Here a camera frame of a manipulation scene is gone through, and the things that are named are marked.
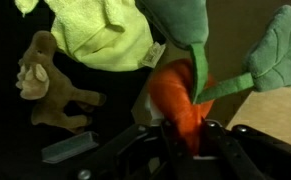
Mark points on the yellow microfiber cloth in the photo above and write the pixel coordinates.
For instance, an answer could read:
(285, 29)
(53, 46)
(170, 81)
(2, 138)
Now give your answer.
(109, 35)

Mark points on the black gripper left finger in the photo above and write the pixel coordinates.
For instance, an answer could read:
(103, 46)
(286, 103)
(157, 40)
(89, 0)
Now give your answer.
(178, 155)

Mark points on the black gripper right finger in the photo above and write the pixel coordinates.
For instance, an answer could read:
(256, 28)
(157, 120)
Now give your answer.
(232, 152)

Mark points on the large cardboard box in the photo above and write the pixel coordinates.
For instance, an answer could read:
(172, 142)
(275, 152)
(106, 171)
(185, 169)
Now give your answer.
(271, 113)

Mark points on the brown plush moose toy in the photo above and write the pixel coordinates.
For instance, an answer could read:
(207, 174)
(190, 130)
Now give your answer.
(39, 79)

